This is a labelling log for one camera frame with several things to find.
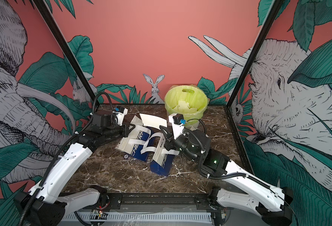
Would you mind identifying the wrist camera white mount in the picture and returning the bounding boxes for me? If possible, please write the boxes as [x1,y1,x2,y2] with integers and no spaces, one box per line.
[113,105,128,126]
[168,113,186,140]

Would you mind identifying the yellow-green plastic bin liner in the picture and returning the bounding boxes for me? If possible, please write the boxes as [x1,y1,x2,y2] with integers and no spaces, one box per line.
[164,85,209,120]

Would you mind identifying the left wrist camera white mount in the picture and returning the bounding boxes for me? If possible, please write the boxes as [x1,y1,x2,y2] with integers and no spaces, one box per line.
[113,105,128,126]

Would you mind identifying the navy white paper bag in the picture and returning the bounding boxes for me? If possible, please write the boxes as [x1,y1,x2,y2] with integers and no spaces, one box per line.
[150,132,180,177]
[115,116,153,162]

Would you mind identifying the white ribbed vent strip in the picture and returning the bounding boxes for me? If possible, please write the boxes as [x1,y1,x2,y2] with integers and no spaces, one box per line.
[78,212,212,223]

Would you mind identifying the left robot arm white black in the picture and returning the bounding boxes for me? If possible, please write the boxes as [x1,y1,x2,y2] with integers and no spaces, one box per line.
[14,92,136,226]

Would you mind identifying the white ribbed trash bin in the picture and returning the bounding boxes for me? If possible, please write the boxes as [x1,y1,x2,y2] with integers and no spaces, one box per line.
[184,116,203,130]

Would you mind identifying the white receipt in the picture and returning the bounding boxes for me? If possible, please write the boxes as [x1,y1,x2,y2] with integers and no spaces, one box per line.
[139,114,168,130]

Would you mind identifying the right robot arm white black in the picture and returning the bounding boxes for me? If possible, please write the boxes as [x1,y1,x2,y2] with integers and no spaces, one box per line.
[159,120,296,226]

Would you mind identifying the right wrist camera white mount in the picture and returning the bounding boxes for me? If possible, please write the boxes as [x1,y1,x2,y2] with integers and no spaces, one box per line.
[168,113,186,140]

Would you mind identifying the black mounting rail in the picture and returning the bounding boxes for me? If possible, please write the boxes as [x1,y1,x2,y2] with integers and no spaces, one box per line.
[41,192,268,211]

